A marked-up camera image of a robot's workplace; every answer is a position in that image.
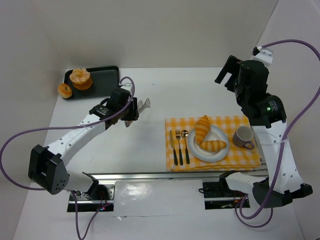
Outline metal tongs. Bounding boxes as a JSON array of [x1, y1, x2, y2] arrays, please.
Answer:
[[124, 98, 151, 128]]

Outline pale pointed pastry bread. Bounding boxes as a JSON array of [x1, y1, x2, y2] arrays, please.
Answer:
[[194, 115, 211, 145]]

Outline striped golden bread roll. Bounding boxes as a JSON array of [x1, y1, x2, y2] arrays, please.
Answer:
[[199, 140, 227, 153]]

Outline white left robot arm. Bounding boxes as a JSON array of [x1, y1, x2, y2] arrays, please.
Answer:
[[28, 83, 139, 199]]

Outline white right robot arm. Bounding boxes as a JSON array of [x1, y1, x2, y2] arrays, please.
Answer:
[[215, 48, 313, 209]]

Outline tall orange muffin bread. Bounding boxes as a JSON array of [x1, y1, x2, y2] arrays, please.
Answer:
[[69, 68, 93, 91]]

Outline small round bagel bread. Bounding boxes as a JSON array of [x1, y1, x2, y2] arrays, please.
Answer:
[[57, 83, 73, 99]]

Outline black tray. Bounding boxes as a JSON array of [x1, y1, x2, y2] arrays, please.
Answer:
[[63, 65, 120, 101]]

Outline white plate blue rim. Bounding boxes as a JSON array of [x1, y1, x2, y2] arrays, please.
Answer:
[[187, 124, 230, 163]]

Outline purple mug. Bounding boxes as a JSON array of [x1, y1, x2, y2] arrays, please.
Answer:
[[232, 126, 255, 150]]

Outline yellow checkered cloth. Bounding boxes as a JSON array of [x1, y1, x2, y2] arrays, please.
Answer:
[[165, 115, 261, 172]]

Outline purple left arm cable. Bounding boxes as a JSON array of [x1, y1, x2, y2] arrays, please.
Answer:
[[0, 76, 136, 240]]

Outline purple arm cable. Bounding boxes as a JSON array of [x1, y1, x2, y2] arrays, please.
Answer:
[[0, 76, 136, 240], [234, 39, 320, 229]]

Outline knife with black handle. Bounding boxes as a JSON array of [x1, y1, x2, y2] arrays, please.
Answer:
[[169, 130, 178, 166]]

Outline fork with black handle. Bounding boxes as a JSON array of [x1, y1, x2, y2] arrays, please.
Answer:
[[175, 129, 183, 166]]

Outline gold spoon black handle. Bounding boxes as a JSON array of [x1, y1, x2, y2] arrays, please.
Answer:
[[181, 129, 190, 165]]

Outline aluminium front rail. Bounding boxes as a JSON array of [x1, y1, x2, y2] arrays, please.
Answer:
[[38, 172, 226, 182]]

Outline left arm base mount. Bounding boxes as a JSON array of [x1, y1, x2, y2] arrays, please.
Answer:
[[66, 181, 116, 213]]

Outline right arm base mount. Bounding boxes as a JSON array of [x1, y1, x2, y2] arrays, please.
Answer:
[[198, 180, 245, 210]]

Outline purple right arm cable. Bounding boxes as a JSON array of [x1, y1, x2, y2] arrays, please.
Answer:
[[234, 39, 320, 229]]

